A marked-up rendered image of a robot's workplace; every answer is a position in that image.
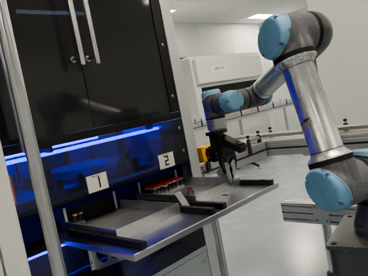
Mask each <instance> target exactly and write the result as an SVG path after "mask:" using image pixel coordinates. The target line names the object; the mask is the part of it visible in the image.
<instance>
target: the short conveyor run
mask: <svg viewBox="0 0 368 276"><path fill-rule="evenodd" d="M259 139H260V137H259V136H257V137H253V138H251V137H250V136H249V135H246V138H245V139H242V140H239V141H241V142H243V143H245V144H247V148H246V151H244V152H242V153H238V152H236V151H235V155H236V158H237V168H240V167H242V166H245V165H247V164H250V163H252V162H255V161H257V160H259V159H262V158H264V157H267V150H266V144H265V142H260V143H252V144H251V142H253V141H256V140H259ZM200 166H203V167H204V171H205V174H217V171H218V169H220V166H219V161H217V162H209V161H207V162H205V163H200Z"/></svg>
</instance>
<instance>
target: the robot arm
mask: <svg viewBox="0 0 368 276"><path fill-rule="evenodd" d="M332 36H333V28H332V24H331V21H330V20H329V19H328V18H327V16H325V15H324V14H322V13H320V12H318V11H303V12H296V13H280V14H275V15H271V16H269V17H268V18H267V19H266V20H265V21H264V22H263V23H262V25H261V27H260V30H259V33H258V39H257V43H258V49H259V51H260V54H261V55H262V56H263V57H264V58H265V59H267V60H272V61H273V63H272V65H271V66H270V67H269V68H268V69H267V70H266V71H265V72H264V73H263V74H262V76H261V77H260V78H259V79H258V80H257V81H256V82H255V83H254V84H253V85H252V86H251V87H249V88H243V89H238V90H228V91H225V92H223V93H220V90H219V89H213V90H208V91H204V92H202V94H201V96H202V104H203V108H204V113H205V119H206V124H207V127H208V130H209V132H208V133H205V134H206V136H208V137H209V140H210V145H211V146H209V147H208V148H206V149H205V150H206V155H207V158H208V161H209V162H217V161H218V163H219V166H220V169H218V171H217V175H218V176H220V177H224V178H226V180H227V181H228V182H229V184H232V183H233V181H234V177H235V172H236V169H237V158H236V155H235V151H236V152H238V153H242V152H244V151H246V148H247V144H245V143H243V142H241V141H239V140H237V139H234V138H232V137H230V136H228V135H226V134H224V133H225V132H227V122H226V117H225V113H232V112H236V111H238V110H244V109H247V108H252V107H257V106H263V105H266V104H268V103H270V102H271V100H272V97H273V93H274V92H276V91H277V90H278V89H279V88H280V87H281V86H282V85H283V84H284V83H285V82H286V85H287V88H288V90H289V93H290V96H291V99H292V102H293V105H294V108H295V111H296V114H297V117H298V120H299V122H300V125H301V128H302V131H303V134H304V137H305V139H306V143H307V146H308V149H309V152H310V155H311V157H310V160H309V162H308V167H309V170H310V171H309V173H308V174H307V175H306V178H305V179H306V180H305V187H306V191H307V193H308V195H309V197H310V199H311V200H312V201H313V202H314V203H315V204H316V205H318V206H319V207H320V208H322V209H323V210H326V211H339V210H344V209H347V208H349V207H351V206H352V205H355V204H356V211H355V216H354V222H353V226H354V232H355V234H357V235H358V236H360V237H363V238H367V239H368V148H365V149H354V150H350V149H348V148H346V147H344V145H343V142H342V139H341V136H340V134H339V131H338V128H337V125H336V122H335V120H334V117H333V114H332V111H331V108H330V105H329V103H328V100H327V97H326V95H325V92H324V88H323V86H322V83H321V80H320V78H319V75H318V71H317V69H316V66H315V63H314V60H315V59H316V58H317V57H318V56H319V55H321V54H322V53H323V52H324V51H325V50H326V48H327V47H328V46H329V45H330V43H331V40H332ZM208 153H209V157H210V159H209V157H208Z"/></svg>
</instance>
